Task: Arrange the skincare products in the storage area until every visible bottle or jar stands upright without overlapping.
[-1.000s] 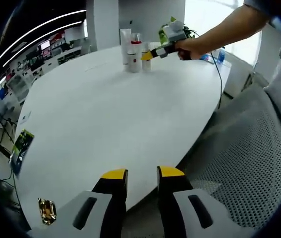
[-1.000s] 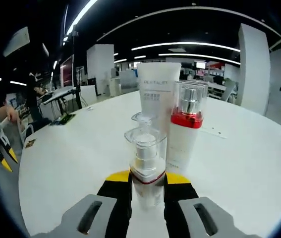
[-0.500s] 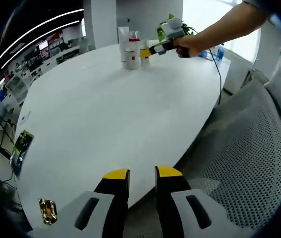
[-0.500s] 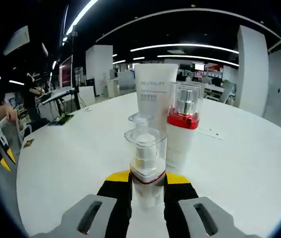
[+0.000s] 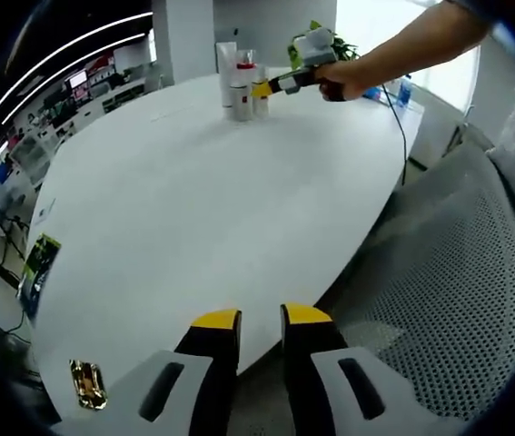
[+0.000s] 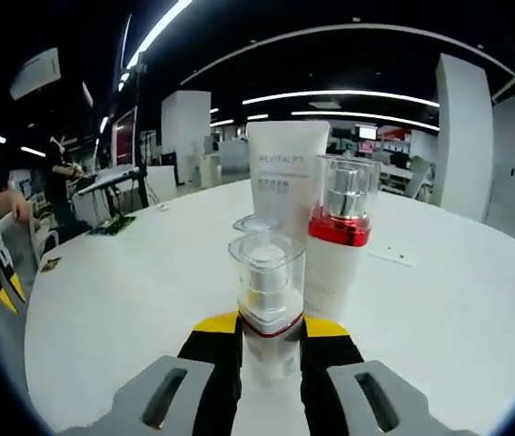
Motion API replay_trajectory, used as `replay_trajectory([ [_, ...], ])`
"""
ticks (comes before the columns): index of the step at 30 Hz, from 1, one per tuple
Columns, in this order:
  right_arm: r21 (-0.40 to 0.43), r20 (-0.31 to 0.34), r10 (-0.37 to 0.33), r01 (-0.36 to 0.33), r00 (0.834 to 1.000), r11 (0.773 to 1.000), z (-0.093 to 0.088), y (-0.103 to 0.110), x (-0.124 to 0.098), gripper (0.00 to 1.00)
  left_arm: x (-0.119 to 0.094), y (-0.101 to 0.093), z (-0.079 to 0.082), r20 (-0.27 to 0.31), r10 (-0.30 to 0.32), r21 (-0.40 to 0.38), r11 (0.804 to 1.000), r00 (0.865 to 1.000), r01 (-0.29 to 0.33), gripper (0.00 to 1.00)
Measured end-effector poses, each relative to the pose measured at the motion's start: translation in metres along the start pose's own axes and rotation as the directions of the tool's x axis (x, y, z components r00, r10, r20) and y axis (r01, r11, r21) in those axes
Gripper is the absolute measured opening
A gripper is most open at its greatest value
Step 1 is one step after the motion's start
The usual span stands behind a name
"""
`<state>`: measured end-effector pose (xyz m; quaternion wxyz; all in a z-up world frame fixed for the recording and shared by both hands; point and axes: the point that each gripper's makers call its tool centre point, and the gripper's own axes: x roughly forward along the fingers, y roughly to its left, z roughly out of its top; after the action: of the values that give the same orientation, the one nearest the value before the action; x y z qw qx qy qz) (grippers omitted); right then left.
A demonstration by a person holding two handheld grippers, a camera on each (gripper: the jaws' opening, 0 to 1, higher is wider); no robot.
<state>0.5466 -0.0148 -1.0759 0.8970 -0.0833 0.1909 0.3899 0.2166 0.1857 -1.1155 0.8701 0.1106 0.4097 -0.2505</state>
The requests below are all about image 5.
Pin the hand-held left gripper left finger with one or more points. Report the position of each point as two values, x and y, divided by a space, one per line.
214 354

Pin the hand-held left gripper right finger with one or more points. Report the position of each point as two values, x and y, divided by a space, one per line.
311 354

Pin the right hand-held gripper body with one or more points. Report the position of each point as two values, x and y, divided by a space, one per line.
316 47

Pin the white skincare squeeze tube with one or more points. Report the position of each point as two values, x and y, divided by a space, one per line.
225 72

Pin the gold foil packet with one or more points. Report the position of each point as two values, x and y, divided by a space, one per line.
88 385

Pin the green black snack packet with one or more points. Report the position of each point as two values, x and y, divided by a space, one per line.
39 272

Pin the blue label water bottle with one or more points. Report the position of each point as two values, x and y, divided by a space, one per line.
405 93

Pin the person's right hand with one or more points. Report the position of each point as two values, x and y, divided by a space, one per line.
345 82

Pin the green potted plant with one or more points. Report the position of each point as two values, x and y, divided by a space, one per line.
343 47

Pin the blue packet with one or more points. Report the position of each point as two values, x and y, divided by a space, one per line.
373 93

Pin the grey mesh office chair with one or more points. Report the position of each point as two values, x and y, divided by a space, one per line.
448 290

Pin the small white table label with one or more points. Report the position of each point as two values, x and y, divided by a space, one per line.
46 212

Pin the ceiling light strip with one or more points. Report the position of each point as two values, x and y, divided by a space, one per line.
43 63
52 82

